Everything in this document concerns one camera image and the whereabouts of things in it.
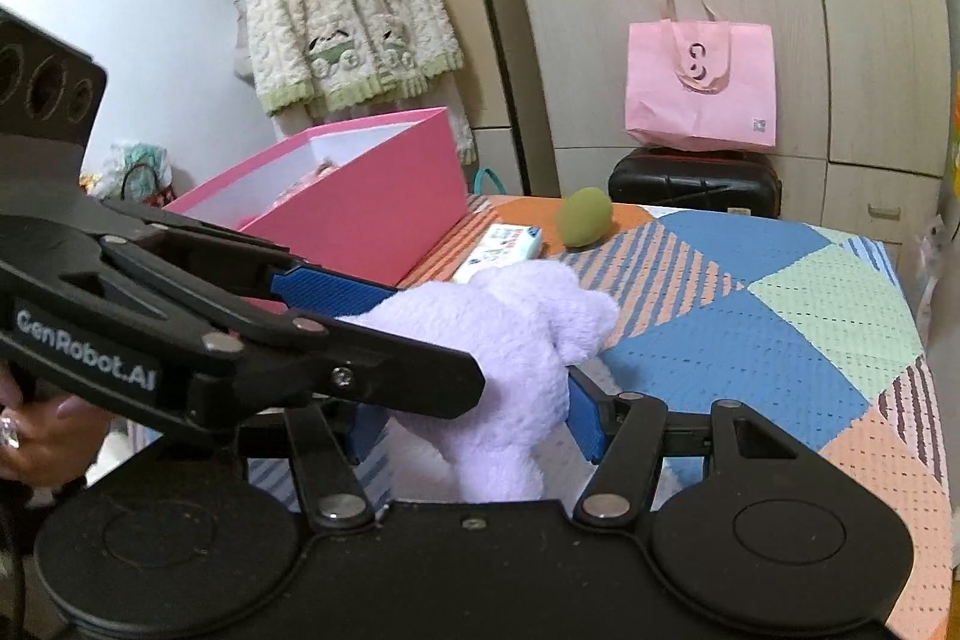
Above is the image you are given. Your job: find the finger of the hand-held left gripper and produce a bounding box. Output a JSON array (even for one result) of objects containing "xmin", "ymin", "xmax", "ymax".
[
  {"xmin": 97, "ymin": 196, "xmax": 396, "ymax": 320},
  {"xmin": 97, "ymin": 235, "xmax": 487, "ymax": 421}
]

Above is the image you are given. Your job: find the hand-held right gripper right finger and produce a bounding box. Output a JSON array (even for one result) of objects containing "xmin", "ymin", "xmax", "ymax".
[{"xmin": 566, "ymin": 368, "xmax": 805, "ymax": 526}]

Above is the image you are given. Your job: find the colourful patterned bag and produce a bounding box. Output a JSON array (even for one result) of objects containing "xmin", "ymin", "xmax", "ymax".
[{"xmin": 81, "ymin": 141, "xmax": 179, "ymax": 210}]

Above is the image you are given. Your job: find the patchwork blanket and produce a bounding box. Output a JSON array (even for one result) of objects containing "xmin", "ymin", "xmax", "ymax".
[{"xmin": 247, "ymin": 194, "xmax": 953, "ymax": 640}]

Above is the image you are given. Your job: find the cream fluffy garment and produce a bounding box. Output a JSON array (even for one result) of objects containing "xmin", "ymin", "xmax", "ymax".
[{"xmin": 268, "ymin": 74, "xmax": 479, "ymax": 165}]

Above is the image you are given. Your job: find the person's left hand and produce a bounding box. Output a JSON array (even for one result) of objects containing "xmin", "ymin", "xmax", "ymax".
[{"xmin": 0, "ymin": 370, "xmax": 113, "ymax": 492}]

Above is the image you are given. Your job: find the black suitcase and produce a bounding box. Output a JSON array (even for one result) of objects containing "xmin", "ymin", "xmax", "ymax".
[{"xmin": 607, "ymin": 147, "xmax": 782, "ymax": 223}]

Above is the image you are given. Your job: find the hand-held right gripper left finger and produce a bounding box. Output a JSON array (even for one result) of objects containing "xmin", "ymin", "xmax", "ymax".
[{"xmin": 285, "ymin": 404, "xmax": 389, "ymax": 531}]

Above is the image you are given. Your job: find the pink tote bag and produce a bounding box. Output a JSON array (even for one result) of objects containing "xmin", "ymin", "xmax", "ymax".
[{"xmin": 625, "ymin": 0, "xmax": 777, "ymax": 152}]

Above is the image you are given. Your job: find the purple plush toy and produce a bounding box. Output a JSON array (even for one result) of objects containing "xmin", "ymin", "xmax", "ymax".
[{"xmin": 334, "ymin": 260, "xmax": 621, "ymax": 504}]

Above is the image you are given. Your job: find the green egg-shaped plush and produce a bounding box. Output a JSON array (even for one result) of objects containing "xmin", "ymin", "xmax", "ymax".
[{"xmin": 556, "ymin": 187, "xmax": 614, "ymax": 250}]

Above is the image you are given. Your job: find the white tissue pack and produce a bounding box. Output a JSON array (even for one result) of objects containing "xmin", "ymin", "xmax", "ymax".
[{"xmin": 450, "ymin": 224, "xmax": 545, "ymax": 285}]

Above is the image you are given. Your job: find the pink cardboard box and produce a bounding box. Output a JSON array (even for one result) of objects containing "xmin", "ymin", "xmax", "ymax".
[{"xmin": 161, "ymin": 107, "xmax": 470, "ymax": 315}]

